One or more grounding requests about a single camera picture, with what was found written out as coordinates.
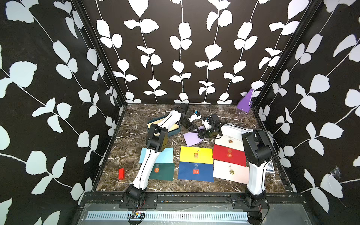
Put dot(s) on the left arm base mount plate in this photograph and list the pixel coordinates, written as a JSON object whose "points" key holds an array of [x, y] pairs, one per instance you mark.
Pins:
{"points": [[145, 201]]}

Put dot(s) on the red sealed envelope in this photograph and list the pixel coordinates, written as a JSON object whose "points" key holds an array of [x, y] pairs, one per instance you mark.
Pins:
{"points": [[229, 155]]}

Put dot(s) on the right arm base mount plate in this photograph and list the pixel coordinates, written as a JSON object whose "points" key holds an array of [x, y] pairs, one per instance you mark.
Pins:
{"points": [[248, 202]]}

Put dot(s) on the dark green sealed envelope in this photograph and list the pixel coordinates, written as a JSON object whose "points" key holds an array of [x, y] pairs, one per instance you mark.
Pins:
{"points": [[163, 172]]}

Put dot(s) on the cream yellow envelope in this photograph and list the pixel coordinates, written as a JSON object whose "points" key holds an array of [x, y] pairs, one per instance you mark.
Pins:
{"points": [[174, 127]]}

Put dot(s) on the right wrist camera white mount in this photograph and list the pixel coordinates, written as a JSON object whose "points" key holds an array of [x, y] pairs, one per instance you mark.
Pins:
{"points": [[206, 123]]}

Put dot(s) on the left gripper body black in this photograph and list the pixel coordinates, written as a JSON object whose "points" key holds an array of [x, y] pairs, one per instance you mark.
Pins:
{"points": [[186, 123]]}

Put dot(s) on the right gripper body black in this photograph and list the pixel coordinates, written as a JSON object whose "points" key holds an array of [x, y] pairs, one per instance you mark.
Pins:
{"points": [[207, 133]]}

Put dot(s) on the small red box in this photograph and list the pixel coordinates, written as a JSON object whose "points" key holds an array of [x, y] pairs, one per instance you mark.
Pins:
{"points": [[121, 174]]}

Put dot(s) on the white perforated rail strip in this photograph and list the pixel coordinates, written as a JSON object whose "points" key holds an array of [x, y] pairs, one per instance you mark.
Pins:
{"points": [[178, 216]]}

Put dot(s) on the lavender envelope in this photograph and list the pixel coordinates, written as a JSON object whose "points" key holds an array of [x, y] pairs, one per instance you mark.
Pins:
{"points": [[192, 139]]}

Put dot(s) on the white envelope brown seal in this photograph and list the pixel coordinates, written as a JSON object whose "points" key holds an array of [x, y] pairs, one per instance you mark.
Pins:
{"points": [[230, 142]]}

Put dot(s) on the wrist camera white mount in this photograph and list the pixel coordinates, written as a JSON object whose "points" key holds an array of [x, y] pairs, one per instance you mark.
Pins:
{"points": [[206, 123], [195, 116]]}

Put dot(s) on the playing card deck box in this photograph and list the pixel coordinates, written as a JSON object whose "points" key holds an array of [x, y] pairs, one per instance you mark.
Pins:
{"points": [[270, 167]]}

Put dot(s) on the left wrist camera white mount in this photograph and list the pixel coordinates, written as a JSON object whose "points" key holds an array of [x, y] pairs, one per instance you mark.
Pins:
{"points": [[195, 116]]}

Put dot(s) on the teal plastic storage box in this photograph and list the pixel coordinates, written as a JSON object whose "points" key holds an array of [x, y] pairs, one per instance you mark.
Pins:
{"points": [[166, 122]]}

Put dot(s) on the dark blue sealed envelope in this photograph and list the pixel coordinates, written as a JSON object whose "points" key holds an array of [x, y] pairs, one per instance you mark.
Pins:
{"points": [[196, 172]]}

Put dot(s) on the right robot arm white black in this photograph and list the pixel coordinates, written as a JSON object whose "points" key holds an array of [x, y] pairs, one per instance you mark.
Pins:
{"points": [[258, 151]]}

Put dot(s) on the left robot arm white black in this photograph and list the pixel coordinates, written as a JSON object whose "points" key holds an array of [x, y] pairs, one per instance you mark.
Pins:
{"points": [[156, 142]]}

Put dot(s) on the small electronics board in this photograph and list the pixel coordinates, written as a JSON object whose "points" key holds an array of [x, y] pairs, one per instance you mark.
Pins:
{"points": [[136, 215]]}

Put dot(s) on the pale pink sealed envelope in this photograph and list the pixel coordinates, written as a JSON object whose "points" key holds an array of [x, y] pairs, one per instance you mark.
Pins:
{"points": [[231, 172]]}

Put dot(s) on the light blue sealed envelope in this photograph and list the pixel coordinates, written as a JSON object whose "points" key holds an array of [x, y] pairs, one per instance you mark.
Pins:
{"points": [[166, 156]]}

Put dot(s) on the purple plastic stand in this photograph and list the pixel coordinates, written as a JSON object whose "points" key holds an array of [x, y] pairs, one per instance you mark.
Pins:
{"points": [[245, 103]]}

